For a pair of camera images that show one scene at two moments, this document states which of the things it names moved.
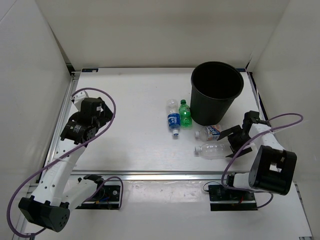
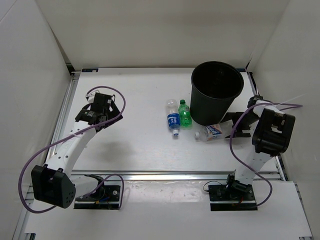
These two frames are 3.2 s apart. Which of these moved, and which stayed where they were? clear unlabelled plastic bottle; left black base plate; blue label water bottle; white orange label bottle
Moved: clear unlabelled plastic bottle
Stayed: left black base plate; white orange label bottle; blue label water bottle
